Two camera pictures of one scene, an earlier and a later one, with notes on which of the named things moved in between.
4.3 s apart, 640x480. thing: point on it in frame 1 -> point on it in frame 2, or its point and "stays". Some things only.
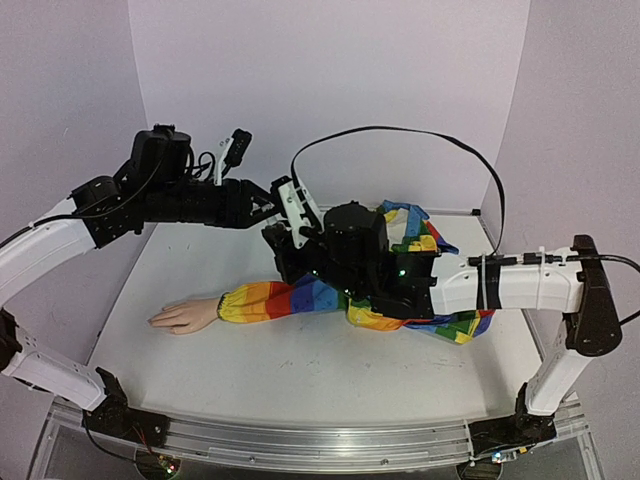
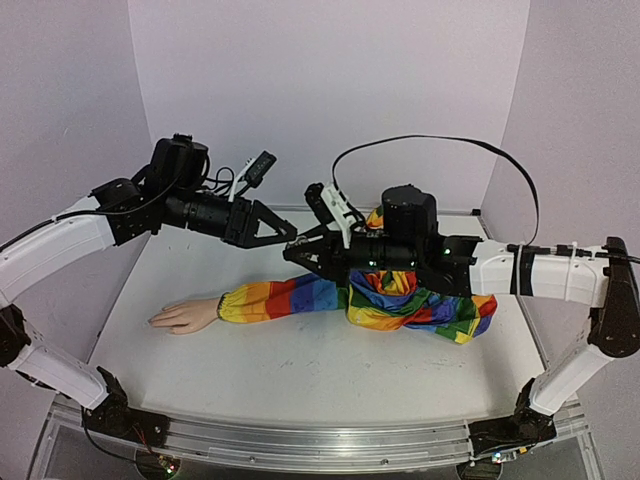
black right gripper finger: (290, 263) -> (333, 265)
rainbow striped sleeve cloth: (411, 230) stays
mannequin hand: (186, 316) stays
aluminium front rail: (326, 447) stays
